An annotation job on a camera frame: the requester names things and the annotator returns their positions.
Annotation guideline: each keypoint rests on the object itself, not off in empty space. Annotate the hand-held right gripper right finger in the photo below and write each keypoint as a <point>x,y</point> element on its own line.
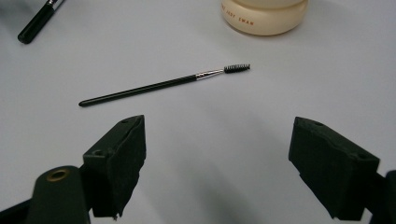
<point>330,168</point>

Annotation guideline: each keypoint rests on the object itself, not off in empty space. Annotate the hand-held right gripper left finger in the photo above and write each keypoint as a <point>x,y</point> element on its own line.
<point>118,165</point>

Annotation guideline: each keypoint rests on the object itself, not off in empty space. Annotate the black spoolie eyelash brush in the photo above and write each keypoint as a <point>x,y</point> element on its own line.
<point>146,88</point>

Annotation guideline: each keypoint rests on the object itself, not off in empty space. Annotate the cream round jar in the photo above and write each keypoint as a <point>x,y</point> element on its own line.
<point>264,18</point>

